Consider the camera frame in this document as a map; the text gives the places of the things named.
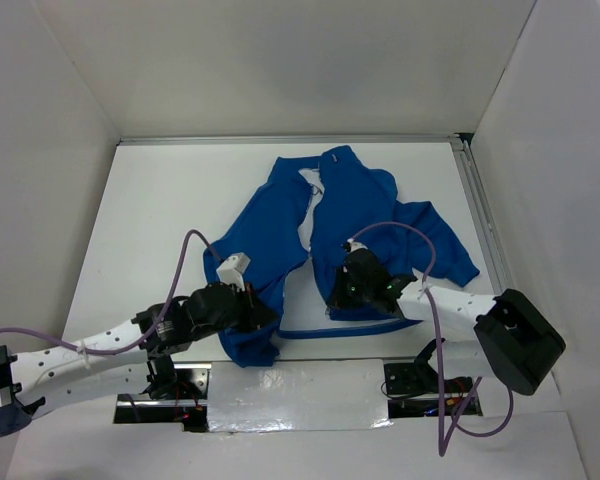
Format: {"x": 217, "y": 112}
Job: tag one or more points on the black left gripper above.
{"x": 257, "y": 313}

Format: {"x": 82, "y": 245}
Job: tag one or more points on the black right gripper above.
{"x": 338, "y": 298}

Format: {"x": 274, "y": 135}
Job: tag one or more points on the blue jacket white lining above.
{"x": 305, "y": 211}

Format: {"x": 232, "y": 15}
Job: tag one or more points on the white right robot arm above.
{"x": 512, "y": 340}

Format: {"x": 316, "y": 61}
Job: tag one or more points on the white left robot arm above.
{"x": 133, "y": 358}

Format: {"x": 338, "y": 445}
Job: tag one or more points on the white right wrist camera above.
{"x": 352, "y": 245}

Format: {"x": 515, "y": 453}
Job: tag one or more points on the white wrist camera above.
{"x": 231, "y": 270}
{"x": 352, "y": 245}

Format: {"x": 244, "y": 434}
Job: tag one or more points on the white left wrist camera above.
{"x": 231, "y": 270}

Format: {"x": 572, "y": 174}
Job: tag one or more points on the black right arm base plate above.
{"x": 413, "y": 380}

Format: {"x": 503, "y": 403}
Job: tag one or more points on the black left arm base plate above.
{"x": 180, "y": 385}

